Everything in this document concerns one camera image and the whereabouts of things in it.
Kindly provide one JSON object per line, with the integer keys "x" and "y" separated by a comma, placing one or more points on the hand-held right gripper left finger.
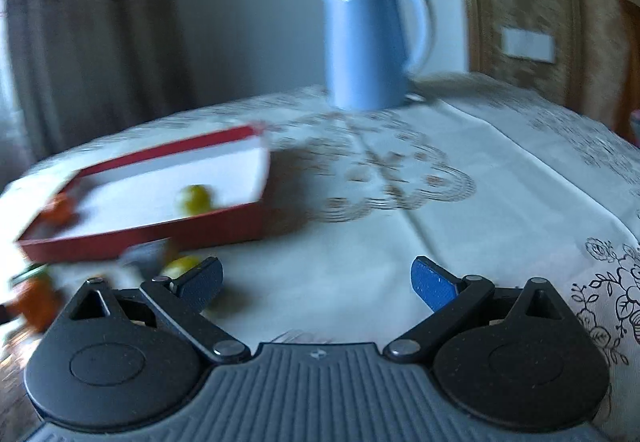
{"x": 200, "y": 284}

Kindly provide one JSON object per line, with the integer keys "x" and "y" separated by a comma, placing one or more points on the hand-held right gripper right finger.
{"x": 432, "y": 284}

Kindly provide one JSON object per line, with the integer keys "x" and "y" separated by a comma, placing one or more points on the green round fruit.
{"x": 192, "y": 199}
{"x": 180, "y": 267}

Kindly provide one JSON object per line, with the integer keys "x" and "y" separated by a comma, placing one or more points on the dark sugar cane piece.
{"x": 145, "y": 258}

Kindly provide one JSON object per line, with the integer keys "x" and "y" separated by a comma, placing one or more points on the red cardboard box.
{"x": 150, "y": 234}

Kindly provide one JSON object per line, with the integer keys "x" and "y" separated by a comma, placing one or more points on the orange tangerine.
{"x": 35, "y": 306}
{"x": 57, "y": 212}

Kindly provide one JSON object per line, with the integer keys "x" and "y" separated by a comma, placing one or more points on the white embroidered tablecloth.
{"x": 475, "y": 182}

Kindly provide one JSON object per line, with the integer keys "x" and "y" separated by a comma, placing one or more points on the blue electric kettle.
{"x": 365, "y": 52}

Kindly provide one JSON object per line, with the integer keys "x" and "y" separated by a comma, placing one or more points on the brown patterned curtain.
{"x": 95, "y": 22}

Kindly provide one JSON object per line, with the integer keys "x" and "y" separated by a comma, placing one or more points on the white wall switch panel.
{"x": 528, "y": 44}

